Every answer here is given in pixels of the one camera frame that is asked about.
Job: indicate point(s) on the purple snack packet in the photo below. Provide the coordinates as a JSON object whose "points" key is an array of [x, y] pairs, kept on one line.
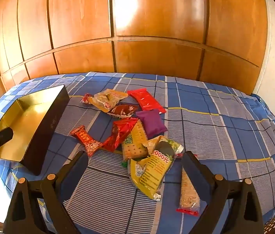
{"points": [[152, 123]]}

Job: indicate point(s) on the black box with gold inside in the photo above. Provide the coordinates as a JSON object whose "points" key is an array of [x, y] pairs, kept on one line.
{"points": [[47, 131]]}

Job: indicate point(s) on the yellow-green snack bag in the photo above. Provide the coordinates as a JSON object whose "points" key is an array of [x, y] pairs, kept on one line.
{"points": [[149, 175]]}

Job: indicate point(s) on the shiny red foil packet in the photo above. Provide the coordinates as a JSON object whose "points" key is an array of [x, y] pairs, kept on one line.
{"points": [[118, 134]]}

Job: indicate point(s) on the blue plaid bedsheet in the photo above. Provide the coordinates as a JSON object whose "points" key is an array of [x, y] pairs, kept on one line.
{"points": [[225, 131]]}

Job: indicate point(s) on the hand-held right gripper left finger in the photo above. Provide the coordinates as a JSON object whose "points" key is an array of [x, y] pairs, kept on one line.
{"points": [[76, 173]]}

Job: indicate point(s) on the red patterned candy bar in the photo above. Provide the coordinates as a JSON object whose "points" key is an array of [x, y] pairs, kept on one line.
{"points": [[86, 139]]}

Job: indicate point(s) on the wooden wardrobe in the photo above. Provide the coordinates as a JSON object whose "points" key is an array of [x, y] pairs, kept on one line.
{"points": [[152, 58]]}

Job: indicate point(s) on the plain red snack packet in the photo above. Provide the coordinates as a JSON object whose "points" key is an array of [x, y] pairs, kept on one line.
{"points": [[144, 100]]}

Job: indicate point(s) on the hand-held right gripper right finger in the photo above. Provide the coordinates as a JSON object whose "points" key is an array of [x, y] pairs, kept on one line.
{"points": [[196, 178]]}

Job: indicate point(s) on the dark brown snack packet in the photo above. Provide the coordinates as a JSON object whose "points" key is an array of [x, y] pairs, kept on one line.
{"points": [[122, 111]]}

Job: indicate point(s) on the clear sesame bar packet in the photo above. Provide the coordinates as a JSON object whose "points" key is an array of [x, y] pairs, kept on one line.
{"points": [[187, 195]]}

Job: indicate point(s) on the beige translucent snack packet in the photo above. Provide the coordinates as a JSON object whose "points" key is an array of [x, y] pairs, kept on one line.
{"points": [[105, 98]]}

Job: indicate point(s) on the small red candy packet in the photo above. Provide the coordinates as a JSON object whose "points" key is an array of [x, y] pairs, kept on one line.
{"points": [[86, 99]]}

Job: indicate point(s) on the green-edged cracker packet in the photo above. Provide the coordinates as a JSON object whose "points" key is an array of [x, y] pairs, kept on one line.
{"points": [[135, 141]]}

